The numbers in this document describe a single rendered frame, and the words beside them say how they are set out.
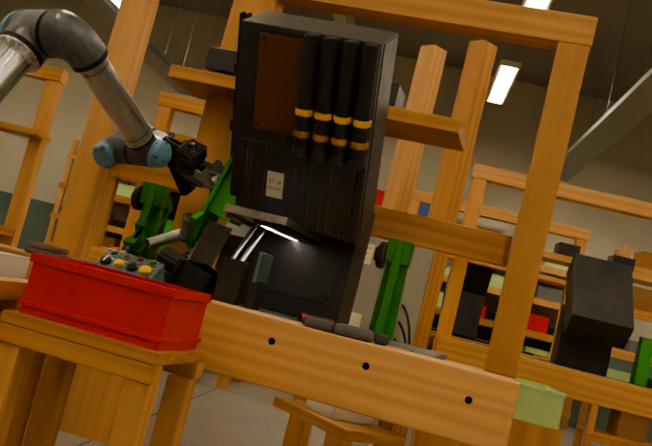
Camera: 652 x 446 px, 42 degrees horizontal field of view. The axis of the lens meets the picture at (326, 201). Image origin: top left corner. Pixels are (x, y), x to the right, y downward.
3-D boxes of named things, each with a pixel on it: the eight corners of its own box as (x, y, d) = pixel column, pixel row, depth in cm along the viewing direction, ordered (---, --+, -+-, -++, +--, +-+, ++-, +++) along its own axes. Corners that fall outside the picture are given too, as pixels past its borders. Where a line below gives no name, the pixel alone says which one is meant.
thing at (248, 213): (284, 230, 197) (287, 217, 197) (221, 215, 201) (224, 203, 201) (321, 247, 234) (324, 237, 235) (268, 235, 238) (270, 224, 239)
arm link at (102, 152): (115, 146, 223) (143, 129, 231) (85, 143, 228) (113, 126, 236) (123, 174, 226) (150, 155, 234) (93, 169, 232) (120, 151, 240)
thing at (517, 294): (515, 378, 233) (590, 46, 243) (48, 255, 270) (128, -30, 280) (515, 377, 242) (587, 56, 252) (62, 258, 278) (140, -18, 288)
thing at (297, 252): (335, 327, 225) (365, 204, 229) (230, 300, 233) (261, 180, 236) (347, 328, 243) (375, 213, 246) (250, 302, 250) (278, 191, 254)
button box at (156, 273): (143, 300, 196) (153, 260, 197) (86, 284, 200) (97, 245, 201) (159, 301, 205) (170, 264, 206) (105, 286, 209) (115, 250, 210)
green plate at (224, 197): (218, 239, 219) (257, 167, 219) (192, 224, 221) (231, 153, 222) (232, 243, 230) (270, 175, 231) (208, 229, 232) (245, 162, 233)
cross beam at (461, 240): (505, 266, 247) (512, 236, 248) (113, 175, 279) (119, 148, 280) (505, 267, 252) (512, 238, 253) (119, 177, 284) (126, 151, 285)
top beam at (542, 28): (592, 46, 243) (598, 16, 244) (127, -30, 280) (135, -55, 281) (589, 56, 252) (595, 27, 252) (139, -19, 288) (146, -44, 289)
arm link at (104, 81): (92, -2, 196) (181, 149, 229) (59, -1, 201) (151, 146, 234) (63, 29, 190) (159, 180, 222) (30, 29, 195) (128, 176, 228)
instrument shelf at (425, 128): (458, 133, 235) (462, 119, 236) (167, 76, 257) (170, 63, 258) (464, 151, 259) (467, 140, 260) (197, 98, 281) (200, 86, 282)
